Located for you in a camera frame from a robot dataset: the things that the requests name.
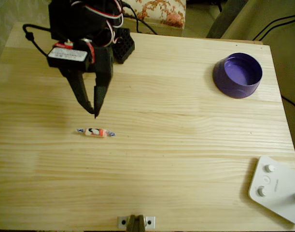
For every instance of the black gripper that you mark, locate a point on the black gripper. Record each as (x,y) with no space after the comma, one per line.
(102,63)

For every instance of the candy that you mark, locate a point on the candy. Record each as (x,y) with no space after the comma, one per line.
(95,132)

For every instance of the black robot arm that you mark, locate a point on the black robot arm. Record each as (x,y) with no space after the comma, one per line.
(72,19)

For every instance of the purple plastic bowl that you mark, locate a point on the purple plastic bowl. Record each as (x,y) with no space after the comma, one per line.
(234,90)

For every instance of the floral upholstered seat cushion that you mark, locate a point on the floral upholstered seat cushion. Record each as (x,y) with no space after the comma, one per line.
(161,9)

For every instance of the white lamp base with knobs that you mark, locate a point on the white lamp base with knobs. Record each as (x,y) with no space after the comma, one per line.
(277,191)

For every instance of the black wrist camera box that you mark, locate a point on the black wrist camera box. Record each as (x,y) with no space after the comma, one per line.
(65,55)

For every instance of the silver metal bracket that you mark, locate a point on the silver metal bracket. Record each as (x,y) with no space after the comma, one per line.
(119,218)

